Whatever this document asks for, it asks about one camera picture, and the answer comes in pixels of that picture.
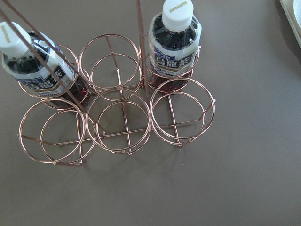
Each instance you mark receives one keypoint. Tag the back-right tea bottle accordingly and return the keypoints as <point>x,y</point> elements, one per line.
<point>173,39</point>

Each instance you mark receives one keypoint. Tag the back-left tea bottle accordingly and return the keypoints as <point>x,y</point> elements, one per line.
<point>22,64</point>

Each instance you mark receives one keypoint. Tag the beige rabbit tray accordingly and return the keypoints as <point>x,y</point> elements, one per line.
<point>287,6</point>

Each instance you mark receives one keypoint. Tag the white plate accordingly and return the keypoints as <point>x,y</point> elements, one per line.
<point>297,13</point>

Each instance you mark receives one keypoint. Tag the copper wire bottle rack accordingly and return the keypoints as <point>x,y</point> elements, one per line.
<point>123,107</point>

